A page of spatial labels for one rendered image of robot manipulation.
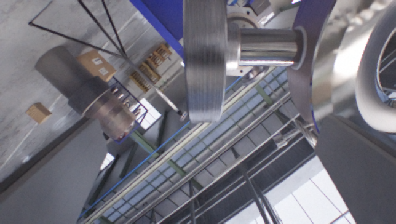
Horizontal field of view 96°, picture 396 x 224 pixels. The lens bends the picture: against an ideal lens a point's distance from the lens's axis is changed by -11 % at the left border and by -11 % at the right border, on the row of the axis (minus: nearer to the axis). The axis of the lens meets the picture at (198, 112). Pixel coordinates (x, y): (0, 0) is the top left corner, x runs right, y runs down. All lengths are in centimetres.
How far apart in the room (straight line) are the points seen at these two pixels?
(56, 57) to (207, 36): 221
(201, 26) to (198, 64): 3
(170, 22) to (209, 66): 144
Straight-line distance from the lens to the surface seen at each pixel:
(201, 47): 18
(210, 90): 19
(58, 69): 232
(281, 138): 34
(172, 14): 162
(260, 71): 161
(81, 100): 222
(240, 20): 137
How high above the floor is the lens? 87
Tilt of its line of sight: 16 degrees up
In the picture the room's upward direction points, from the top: 136 degrees clockwise
